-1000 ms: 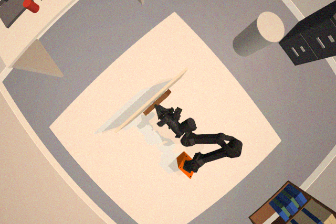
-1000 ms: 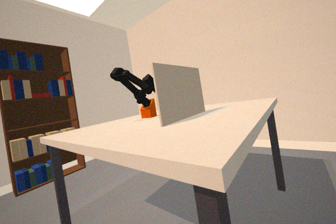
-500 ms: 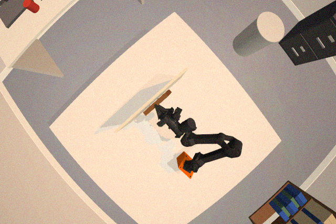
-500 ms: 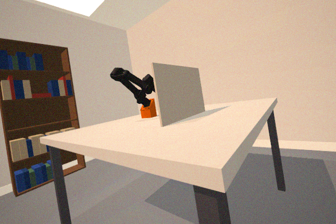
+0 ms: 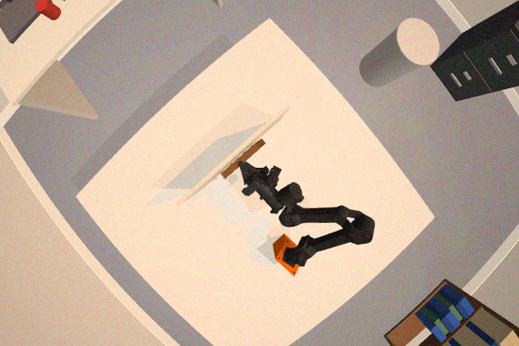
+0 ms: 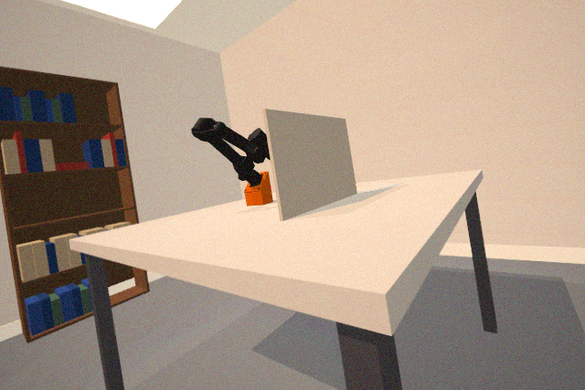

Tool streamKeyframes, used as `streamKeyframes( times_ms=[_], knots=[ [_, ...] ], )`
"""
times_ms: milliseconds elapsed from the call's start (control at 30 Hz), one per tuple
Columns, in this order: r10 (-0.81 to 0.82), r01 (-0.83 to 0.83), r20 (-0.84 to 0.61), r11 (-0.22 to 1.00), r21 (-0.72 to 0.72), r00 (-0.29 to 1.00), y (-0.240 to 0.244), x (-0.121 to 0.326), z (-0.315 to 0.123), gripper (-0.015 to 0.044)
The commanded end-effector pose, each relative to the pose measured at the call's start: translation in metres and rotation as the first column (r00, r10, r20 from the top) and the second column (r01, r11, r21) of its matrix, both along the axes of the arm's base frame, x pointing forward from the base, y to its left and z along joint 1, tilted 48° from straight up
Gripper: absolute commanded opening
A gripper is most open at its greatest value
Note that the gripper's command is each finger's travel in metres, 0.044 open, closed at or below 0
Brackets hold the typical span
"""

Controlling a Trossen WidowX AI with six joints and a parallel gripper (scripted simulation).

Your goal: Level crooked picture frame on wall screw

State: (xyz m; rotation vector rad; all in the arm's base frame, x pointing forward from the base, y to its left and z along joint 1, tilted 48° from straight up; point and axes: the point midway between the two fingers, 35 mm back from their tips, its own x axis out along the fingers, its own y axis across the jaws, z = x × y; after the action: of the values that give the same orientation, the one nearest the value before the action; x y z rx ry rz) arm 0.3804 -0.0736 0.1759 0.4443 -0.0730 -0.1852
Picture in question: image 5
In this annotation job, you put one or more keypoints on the brown wooden picture frame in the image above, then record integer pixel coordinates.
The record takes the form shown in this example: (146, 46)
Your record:
(244, 157)

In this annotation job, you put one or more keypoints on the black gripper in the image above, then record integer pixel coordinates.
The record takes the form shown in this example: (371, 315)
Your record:
(253, 177)

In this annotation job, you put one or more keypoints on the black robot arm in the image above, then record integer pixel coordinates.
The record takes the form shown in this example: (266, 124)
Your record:
(359, 231)

